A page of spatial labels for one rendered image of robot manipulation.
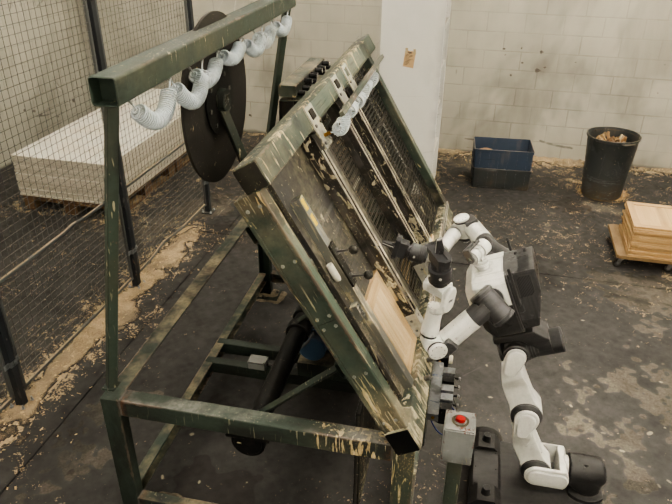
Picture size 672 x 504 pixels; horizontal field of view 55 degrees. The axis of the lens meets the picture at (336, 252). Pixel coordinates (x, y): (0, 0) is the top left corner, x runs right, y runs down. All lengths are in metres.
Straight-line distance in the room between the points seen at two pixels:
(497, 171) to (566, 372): 2.99
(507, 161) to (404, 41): 1.67
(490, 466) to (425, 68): 3.95
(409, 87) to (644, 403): 3.54
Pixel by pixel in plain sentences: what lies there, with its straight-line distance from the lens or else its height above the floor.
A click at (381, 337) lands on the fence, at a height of 1.14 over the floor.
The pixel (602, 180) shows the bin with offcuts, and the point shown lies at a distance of 7.01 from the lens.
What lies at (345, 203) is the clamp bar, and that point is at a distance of 2.80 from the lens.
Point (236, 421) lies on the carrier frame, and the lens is 2.83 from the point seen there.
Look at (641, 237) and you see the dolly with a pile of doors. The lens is 5.75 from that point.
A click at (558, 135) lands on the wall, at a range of 7.98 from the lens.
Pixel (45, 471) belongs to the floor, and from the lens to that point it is 3.98.
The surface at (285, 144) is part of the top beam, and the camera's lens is 2.39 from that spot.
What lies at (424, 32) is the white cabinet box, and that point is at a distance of 6.29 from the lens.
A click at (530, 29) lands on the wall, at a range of 7.67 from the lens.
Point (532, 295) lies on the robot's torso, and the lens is 2.76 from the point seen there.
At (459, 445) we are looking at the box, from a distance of 2.66.
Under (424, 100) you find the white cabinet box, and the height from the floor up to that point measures 0.98.
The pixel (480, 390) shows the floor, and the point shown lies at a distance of 4.25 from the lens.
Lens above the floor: 2.73
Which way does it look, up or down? 29 degrees down
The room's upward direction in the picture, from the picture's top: 1 degrees clockwise
